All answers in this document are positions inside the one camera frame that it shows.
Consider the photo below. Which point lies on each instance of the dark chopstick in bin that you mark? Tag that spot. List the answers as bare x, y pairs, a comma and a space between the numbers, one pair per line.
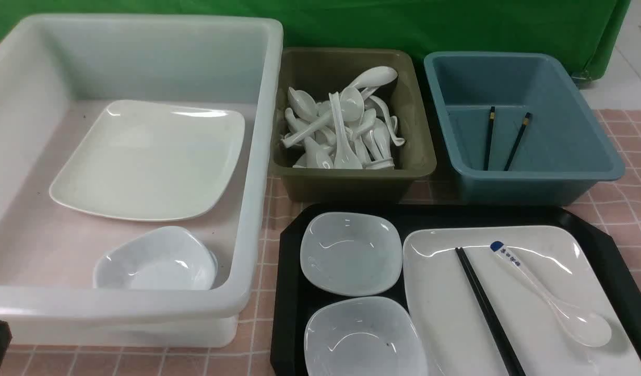
517, 141
488, 139

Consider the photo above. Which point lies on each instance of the large white plastic tub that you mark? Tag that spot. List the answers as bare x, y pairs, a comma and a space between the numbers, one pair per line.
57, 73

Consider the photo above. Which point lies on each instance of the pink checkered tablecloth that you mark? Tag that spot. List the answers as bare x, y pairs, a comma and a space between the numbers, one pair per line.
613, 207

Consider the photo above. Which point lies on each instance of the dark chopstick in bin left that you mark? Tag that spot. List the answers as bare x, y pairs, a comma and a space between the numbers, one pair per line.
488, 139

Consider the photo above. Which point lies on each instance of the blue plastic bin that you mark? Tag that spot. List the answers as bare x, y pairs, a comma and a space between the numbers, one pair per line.
564, 151

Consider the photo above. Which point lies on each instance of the white bowl tray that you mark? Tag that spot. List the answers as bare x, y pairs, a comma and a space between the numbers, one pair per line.
363, 336
351, 254

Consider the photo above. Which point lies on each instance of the olive green plastic bin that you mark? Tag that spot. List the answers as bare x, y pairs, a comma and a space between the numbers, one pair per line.
320, 71

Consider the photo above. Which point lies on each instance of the white spoon upright centre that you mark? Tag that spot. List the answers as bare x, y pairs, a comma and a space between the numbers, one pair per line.
345, 157

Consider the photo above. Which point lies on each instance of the white spoon right hooked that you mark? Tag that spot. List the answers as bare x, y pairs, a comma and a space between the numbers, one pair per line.
384, 109

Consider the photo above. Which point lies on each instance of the white spoon top of pile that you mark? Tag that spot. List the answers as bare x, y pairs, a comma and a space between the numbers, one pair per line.
374, 77

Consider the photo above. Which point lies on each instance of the dark chopstick in bin right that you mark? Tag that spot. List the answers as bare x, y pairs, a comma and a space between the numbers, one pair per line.
517, 141

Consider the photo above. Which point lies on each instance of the white bowl in tub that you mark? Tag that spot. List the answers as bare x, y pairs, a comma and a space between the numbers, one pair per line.
168, 258

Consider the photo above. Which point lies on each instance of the white rectangular rice plate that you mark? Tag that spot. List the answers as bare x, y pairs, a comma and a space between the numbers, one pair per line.
448, 319

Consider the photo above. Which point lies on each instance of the white square plate in tub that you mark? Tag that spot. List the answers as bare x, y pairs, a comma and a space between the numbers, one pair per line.
147, 161

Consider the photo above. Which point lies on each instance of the black serving tray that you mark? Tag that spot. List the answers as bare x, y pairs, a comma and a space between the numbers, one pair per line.
297, 299

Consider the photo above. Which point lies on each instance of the black chopstick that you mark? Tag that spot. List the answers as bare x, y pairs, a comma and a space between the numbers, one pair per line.
495, 324
482, 308

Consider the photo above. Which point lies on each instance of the white spoon blue handle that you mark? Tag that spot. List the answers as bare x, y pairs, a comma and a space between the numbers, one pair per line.
582, 325

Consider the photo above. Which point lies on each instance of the green backdrop cloth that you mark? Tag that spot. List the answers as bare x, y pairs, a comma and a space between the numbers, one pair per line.
580, 34

